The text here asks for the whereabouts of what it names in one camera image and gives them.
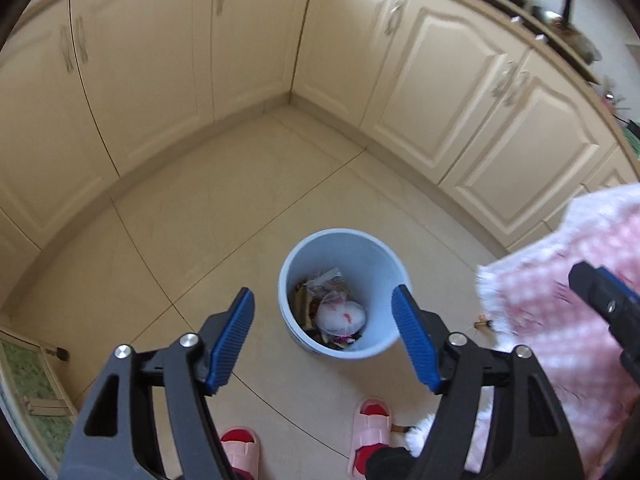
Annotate person's dark trouser leg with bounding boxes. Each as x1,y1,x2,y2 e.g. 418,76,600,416
365,447,417,480

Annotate green electric cooker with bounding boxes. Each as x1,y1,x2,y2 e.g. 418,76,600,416
622,120,640,157

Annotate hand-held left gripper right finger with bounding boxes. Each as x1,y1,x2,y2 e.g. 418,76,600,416
391,284,586,480

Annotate pink slipper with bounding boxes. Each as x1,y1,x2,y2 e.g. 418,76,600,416
348,398,394,478
220,426,261,480

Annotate silver snack wrapper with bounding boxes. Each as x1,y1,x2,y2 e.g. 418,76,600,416
300,269,346,293

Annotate black snack packet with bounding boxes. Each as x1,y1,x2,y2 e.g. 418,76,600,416
305,327,363,352

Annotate green floor mat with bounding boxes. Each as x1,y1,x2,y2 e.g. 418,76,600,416
0,327,78,466

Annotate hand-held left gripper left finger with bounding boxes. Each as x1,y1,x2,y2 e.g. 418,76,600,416
59,287,256,480

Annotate cream lower cabinets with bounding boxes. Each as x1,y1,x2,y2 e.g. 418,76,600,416
0,0,640,261

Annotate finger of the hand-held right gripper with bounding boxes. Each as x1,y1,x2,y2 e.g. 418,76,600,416
568,260,640,376

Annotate clear plastic bag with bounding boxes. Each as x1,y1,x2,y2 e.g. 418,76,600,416
315,294,367,336

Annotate blue plastic bin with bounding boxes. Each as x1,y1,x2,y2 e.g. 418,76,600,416
278,229,413,361

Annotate steel wok with lid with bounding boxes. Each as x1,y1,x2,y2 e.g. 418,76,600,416
532,0,603,66

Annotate pink checked tablecloth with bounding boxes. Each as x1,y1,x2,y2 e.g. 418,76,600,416
405,183,640,480

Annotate pink chopstick holder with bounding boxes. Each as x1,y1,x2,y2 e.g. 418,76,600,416
602,77,631,111

